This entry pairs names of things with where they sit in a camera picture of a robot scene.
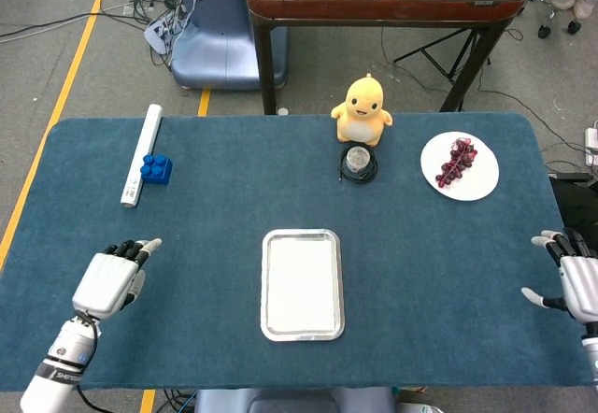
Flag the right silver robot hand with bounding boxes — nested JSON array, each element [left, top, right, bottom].
[[520, 227, 598, 325]]

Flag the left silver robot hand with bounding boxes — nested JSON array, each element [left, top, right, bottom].
[[72, 237, 164, 321]]

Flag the shiny metal tray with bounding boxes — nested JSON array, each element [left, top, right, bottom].
[[260, 228, 346, 343]]

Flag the blue felt tablecloth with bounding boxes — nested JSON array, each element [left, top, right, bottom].
[[0, 112, 598, 393]]

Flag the blue toy building block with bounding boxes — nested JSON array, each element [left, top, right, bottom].
[[139, 153, 174, 185]]

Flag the white power strip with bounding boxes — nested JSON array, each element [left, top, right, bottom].
[[143, 10, 188, 54], [584, 126, 598, 167]]

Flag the white plate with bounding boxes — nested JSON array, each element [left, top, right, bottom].
[[420, 131, 501, 202]]

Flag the white film roll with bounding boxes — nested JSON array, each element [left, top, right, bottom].
[[120, 103, 164, 208]]

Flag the bunch of red grapes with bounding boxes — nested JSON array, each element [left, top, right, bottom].
[[434, 136, 479, 189]]

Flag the blue grey robot torso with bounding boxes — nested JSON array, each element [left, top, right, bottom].
[[193, 387, 398, 413]]

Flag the small clear jar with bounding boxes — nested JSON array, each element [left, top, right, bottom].
[[344, 146, 373, 174]]

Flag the blue grey machine body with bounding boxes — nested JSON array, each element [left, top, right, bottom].
[[170, 0, 289, 91]]

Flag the office chair wheel base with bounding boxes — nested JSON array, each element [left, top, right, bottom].
[[527, 0, 583, 40]]

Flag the yellow plush toy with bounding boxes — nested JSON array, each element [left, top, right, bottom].
[[330, 73, 393, 148]]

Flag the black tripod stand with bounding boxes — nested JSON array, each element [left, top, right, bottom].
[[393, 27, 491, 87]]

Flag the brown mahjong table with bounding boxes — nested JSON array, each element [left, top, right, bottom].
[[246, 0, 524, 115]]

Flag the black coiled cable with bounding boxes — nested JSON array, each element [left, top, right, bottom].
[[337, 144, 379, 185]]

